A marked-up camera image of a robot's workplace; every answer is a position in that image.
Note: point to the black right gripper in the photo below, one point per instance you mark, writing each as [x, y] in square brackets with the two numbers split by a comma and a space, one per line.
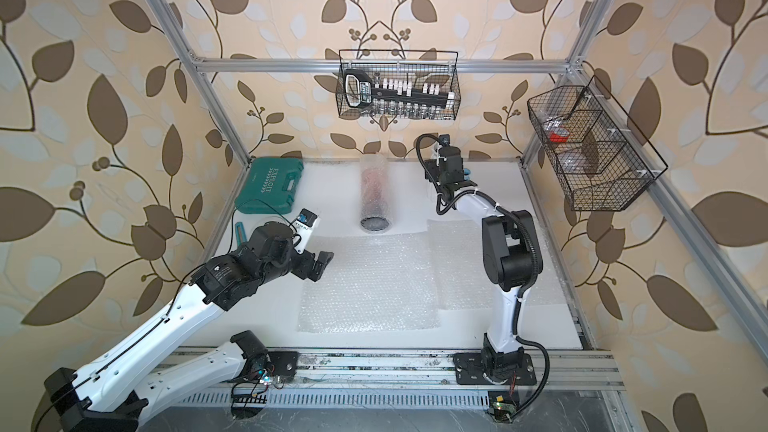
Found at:
[433, 168]

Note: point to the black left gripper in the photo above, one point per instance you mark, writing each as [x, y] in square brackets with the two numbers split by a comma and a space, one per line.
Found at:
[305, 270]

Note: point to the clear bubble wrap roll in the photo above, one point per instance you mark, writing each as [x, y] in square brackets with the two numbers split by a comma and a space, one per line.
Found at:
[376, 283]

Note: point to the bubble wrap sheet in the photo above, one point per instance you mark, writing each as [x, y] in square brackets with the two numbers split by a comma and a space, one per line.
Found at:
[457, 261]

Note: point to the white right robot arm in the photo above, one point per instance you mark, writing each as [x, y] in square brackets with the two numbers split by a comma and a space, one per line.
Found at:
[511, 254]

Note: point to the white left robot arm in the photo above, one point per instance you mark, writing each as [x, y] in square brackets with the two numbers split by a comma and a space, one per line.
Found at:
[122, 389]

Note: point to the bubble wrapped red vase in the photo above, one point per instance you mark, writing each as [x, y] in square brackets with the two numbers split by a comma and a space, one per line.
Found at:
[375, 213]

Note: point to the green plastic tool case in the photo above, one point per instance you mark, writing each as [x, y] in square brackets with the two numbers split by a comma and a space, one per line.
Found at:
[271, 186]

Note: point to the red item in basket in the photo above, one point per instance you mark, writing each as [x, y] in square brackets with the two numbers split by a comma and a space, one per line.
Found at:
[556, 131]

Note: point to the black socket tool set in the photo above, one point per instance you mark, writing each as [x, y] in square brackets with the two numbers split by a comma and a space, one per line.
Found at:
[380, 90]

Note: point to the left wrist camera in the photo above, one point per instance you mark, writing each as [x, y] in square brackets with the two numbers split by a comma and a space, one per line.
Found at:
[305, 223]

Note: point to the aluminium frame rail base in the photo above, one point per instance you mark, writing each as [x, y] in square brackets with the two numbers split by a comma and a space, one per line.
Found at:
[580, 387]

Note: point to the black wire basket back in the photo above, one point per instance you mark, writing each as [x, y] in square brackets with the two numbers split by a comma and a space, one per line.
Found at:
[400, 60]

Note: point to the black wire basket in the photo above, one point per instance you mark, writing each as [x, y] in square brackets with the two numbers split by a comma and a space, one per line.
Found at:
[400, 60]
[607, 162]

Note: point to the black wire basket right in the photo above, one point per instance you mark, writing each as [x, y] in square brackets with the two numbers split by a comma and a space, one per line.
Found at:
[607, 162]

